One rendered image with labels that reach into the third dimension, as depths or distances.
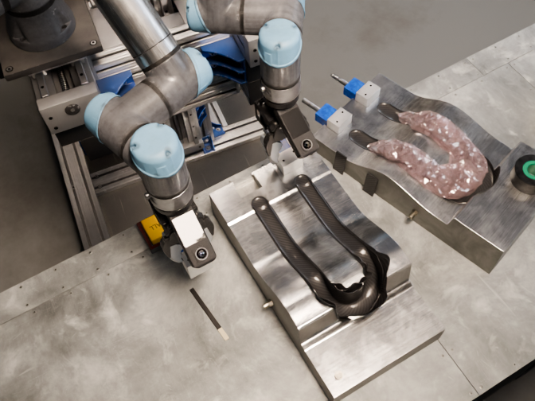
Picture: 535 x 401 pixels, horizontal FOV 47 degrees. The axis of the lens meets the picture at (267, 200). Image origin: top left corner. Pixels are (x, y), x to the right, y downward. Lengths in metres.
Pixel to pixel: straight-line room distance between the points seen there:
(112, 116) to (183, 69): 0.14
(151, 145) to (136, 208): 1.26
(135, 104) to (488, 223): 0.75
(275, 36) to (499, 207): 0.60
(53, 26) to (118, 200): 0.88
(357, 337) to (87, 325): 0.56
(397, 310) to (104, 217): 1.22
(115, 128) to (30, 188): 1.64
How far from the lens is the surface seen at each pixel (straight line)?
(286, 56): 1.10
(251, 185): 1.39
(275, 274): 1.25
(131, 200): 2.20
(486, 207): 1.36
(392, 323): 1.27
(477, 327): 1.37
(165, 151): 0.92
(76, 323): 1.39
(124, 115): 1.00
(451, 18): 3.06
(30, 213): 2.56
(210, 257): 1.07
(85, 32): 1.52
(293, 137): 1.22
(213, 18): 1.20
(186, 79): 1.04
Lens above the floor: 2.04
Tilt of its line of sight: 59 degrees down
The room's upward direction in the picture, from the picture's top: 5 degrees counter-clockwise
